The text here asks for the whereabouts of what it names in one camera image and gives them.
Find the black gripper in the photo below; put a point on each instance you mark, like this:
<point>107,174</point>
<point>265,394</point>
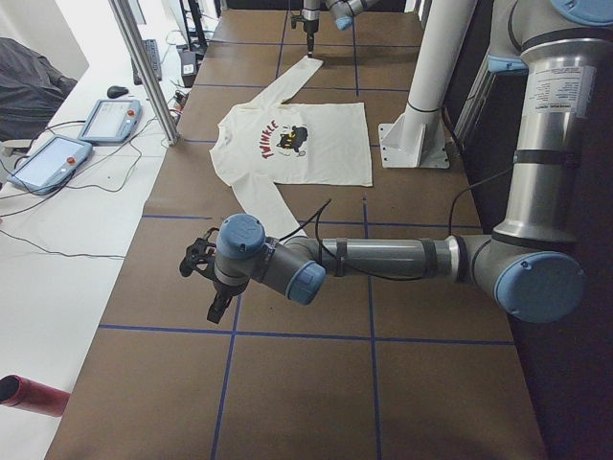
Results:
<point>310,28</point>
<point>222,290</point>

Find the cream long-sleeve cat shirt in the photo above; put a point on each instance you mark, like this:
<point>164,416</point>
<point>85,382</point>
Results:
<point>271,141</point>

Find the black box with label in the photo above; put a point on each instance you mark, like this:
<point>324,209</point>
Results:
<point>189,68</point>

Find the black computer mouse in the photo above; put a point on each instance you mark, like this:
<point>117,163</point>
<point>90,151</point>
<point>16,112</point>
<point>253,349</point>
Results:
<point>116,91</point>

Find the far blue teach pendant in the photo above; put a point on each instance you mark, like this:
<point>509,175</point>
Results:
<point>111,121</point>

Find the blue teach pendant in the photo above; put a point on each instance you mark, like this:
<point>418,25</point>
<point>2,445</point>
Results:
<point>51,166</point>
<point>111,121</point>

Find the red cylinder tube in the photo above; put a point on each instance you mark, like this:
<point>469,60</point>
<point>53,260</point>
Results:
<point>26,394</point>

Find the near blue teach pendant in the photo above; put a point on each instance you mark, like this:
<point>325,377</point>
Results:
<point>51,166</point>

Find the black jacket on chair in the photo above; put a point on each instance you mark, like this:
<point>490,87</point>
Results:
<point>32,90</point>

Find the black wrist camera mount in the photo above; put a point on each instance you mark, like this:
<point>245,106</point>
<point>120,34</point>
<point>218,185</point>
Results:
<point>296,19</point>
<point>200,257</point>

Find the white camera pole with base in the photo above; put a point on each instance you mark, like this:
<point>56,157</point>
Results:
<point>416,138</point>

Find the aluminium frame post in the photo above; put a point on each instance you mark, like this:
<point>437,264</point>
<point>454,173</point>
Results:
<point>133,41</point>

